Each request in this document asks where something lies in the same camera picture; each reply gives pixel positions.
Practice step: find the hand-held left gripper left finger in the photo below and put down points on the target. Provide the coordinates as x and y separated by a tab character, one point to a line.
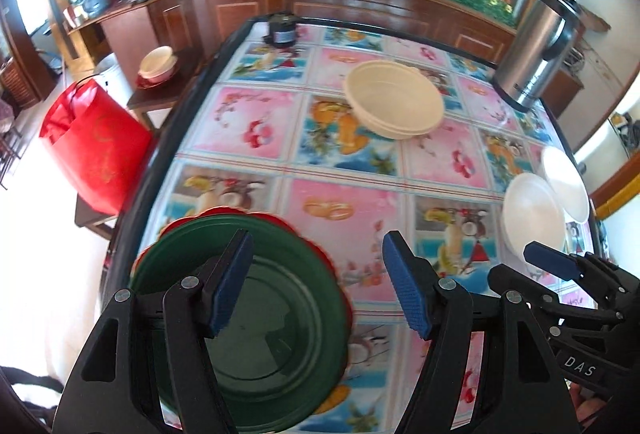
230	284

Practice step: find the dark wooden side table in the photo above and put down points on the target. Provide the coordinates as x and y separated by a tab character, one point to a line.
150	101

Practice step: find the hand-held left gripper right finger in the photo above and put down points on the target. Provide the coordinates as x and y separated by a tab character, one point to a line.
407	289

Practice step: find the white bucket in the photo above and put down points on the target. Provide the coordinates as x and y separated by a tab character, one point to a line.
112	73

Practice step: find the white paper bowl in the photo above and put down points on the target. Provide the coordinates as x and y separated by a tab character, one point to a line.
530	209

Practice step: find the person's right hand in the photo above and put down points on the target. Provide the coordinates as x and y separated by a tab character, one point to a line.
587	414

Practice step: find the white plate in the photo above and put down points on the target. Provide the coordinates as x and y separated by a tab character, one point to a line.
570	184

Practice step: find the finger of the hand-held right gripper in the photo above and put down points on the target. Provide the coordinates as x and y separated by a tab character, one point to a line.
520	281
550	259

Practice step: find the small red plate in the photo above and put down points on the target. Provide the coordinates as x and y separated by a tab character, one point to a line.
150	82

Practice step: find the cream plastic bowl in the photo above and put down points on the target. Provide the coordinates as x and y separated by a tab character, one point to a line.
390	88

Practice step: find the fruit print tablecloth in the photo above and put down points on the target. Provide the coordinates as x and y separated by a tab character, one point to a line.
350	184

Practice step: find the small cream bowl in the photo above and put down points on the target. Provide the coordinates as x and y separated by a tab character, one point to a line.
157	61

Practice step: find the stainless steel thermos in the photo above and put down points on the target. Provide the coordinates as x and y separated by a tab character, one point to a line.
535	58

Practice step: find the small black jar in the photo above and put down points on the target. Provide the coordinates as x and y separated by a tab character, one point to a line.
281	31

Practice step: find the dark green plastic bowl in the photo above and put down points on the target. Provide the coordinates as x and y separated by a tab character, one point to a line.
290	314

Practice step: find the red gift bag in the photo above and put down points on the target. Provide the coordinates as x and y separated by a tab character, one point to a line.
95	138

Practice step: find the low wooden stool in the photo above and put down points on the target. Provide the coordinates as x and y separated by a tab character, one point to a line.
92	219

